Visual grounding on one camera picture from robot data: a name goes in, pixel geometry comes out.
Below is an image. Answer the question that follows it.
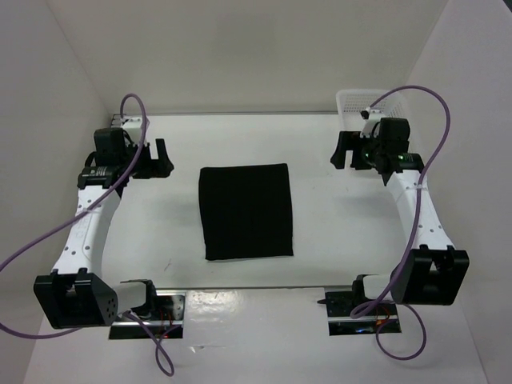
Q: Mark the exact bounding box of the black skirt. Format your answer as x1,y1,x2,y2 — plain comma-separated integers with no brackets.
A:
198,163,294,262

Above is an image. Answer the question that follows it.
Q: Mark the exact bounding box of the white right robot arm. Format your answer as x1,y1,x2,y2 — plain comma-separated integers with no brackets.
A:
330,110,470,314

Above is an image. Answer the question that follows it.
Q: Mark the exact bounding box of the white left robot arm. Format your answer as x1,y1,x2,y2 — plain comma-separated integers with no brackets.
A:
34,128,174,330

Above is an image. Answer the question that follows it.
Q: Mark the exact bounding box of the white plastic basket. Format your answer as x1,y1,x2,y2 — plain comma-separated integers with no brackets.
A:
335,89,409,131

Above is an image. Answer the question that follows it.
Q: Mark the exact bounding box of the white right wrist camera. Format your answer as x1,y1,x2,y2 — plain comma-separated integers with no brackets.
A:
360,106,386,138

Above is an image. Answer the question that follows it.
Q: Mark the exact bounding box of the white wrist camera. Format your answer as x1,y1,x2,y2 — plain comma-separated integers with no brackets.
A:
120,116,150,147
360,106,386,138

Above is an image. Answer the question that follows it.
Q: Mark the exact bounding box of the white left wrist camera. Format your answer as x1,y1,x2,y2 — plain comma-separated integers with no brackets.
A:
120,116,150,147

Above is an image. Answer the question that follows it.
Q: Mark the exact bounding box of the aluminium table edge rail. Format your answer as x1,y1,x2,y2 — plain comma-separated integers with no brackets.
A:
110,114,122,128

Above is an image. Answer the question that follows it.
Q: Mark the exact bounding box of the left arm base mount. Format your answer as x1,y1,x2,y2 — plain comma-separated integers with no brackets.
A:
108,289,186,340

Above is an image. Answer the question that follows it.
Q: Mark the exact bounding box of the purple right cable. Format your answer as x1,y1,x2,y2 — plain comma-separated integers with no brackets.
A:
350,85,451,359

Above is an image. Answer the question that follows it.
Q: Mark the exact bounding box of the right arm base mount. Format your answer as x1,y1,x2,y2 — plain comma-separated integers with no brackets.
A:
318,286,402,336

